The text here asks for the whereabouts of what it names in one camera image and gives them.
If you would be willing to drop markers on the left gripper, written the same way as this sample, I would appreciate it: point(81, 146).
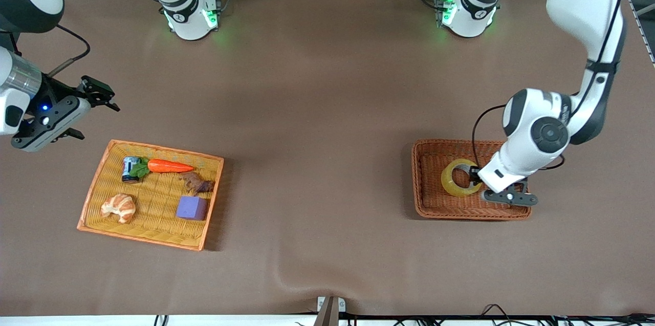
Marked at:
point(474, 173)

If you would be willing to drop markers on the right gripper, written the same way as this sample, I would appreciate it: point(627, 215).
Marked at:
point(56, 93)

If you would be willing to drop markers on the yellow clear tape roll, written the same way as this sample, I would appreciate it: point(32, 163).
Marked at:
point(449, 182)

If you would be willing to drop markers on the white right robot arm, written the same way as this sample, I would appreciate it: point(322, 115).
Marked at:
point(184, 14)

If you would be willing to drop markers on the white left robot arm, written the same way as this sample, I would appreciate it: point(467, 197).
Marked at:
point(588, 19)

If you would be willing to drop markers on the brown wicker basket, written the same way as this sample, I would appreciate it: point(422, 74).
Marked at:
point(435, 203)

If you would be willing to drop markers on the small blue white can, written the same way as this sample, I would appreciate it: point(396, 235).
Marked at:
point(129, 172)

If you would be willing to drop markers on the orange toy carrot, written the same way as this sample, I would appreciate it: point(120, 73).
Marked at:
point(169, 166)

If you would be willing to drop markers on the toy croissant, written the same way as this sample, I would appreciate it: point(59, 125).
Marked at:
point(118, 207)

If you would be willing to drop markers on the yellow woven tray orange rim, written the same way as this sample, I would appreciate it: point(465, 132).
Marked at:
point(153, 198)

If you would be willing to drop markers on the brown toy animal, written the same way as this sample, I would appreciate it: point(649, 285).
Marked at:
point(197, 182)

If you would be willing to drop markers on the purple cube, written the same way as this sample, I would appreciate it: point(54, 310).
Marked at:
point(192, 208)

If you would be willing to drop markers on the brown table cover mat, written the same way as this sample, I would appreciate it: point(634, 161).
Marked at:
point(327, 111)

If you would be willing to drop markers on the aluminium frame profile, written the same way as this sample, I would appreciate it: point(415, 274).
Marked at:
point(647, 42)

